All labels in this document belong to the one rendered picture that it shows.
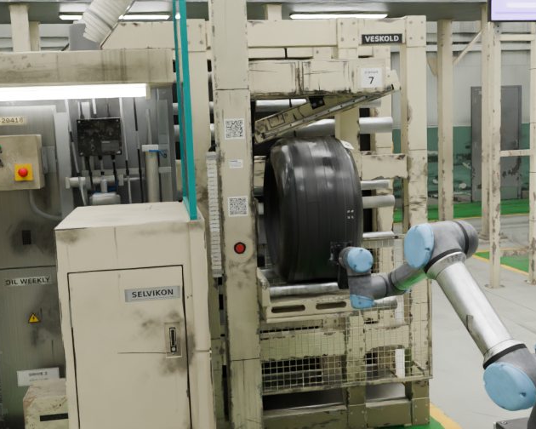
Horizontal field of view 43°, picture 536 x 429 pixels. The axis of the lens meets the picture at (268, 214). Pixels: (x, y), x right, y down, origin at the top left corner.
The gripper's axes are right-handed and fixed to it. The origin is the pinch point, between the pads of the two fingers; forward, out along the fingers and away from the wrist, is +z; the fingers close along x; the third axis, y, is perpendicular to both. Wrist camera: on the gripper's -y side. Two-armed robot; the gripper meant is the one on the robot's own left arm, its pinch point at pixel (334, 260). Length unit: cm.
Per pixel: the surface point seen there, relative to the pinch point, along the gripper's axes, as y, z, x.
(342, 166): 34.0, -1.0, -4.7
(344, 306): -18.5, 13.5, -5.8
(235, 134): 49, 11, 32
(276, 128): 55, 50, 10
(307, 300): -14.6, 9.9, 9.0
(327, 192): 24.7, -4.6, 2.4
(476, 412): -91, 95, -94
